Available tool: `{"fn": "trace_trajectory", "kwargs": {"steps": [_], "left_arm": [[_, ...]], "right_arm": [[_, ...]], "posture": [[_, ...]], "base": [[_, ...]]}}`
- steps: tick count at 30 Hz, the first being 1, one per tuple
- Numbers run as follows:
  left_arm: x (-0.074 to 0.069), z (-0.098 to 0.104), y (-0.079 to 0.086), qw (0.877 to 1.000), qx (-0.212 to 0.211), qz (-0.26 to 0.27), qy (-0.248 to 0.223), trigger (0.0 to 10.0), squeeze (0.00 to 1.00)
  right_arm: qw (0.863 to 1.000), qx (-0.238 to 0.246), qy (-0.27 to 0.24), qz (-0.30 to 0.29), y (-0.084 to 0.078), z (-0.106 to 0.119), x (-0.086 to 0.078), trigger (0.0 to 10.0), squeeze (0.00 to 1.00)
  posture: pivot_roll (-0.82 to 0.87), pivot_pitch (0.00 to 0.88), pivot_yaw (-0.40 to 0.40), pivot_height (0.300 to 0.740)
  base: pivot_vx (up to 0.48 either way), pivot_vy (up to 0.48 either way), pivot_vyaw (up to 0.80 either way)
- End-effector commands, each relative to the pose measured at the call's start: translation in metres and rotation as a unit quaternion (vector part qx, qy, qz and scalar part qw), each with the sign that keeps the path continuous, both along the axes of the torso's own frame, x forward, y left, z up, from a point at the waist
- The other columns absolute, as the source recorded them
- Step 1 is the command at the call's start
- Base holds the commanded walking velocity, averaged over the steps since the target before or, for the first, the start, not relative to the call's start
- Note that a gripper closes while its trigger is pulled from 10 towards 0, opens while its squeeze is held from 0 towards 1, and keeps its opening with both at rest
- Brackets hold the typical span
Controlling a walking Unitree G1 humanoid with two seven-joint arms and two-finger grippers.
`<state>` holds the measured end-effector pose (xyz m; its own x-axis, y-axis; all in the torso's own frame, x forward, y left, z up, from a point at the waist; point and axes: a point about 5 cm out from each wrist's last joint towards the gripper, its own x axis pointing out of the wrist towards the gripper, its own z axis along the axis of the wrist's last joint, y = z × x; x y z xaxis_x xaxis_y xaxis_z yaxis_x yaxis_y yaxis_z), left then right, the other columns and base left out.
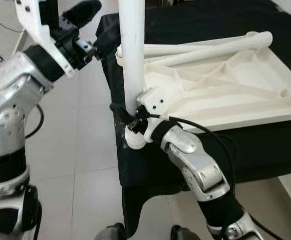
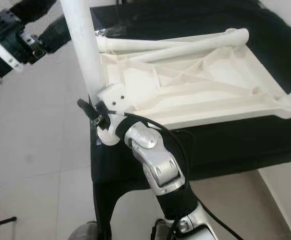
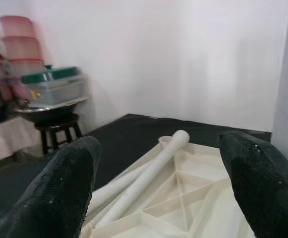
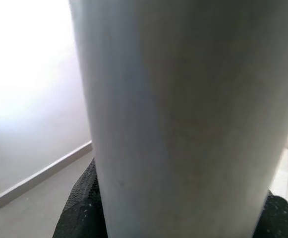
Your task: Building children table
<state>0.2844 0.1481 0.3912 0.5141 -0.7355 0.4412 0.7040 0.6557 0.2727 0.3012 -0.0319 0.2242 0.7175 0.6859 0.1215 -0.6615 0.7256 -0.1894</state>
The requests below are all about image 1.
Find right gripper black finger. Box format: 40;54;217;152
110;102;136;126

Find white plastic table leg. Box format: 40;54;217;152
144;42;251;56
118;0;147;118
158;31;274;67

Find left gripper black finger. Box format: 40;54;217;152
63;0;102;28
95;30;120;58

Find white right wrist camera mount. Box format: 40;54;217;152
135;87;169;139

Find black tablecloth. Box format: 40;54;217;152
95;0;291;239

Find white plastic children table top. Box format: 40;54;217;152
116;31;291;151

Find robot left leg black foot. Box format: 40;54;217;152
94;222;128;240

